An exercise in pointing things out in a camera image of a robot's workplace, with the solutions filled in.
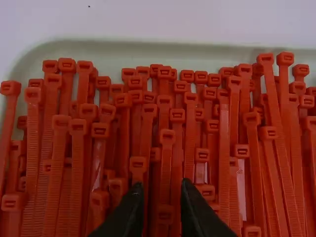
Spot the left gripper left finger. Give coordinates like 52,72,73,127
88,181,145,237

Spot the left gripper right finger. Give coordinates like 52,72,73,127
181,178,238,237

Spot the pale tray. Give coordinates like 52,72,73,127
0,39,316,117

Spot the row of orange cable ties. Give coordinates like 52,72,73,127
0,51,316,237

